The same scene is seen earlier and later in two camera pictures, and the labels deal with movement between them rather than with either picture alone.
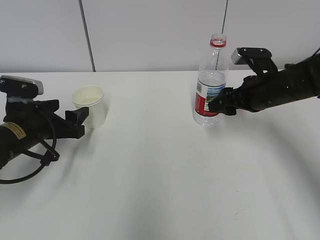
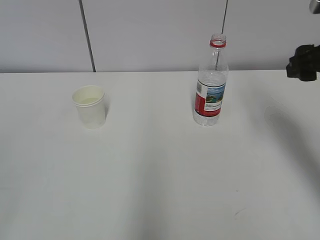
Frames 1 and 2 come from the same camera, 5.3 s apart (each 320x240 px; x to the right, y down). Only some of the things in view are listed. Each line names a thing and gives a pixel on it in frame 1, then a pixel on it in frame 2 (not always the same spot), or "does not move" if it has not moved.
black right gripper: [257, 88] → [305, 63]
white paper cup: [92, 97] does not move
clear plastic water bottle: [212, 78] does not move
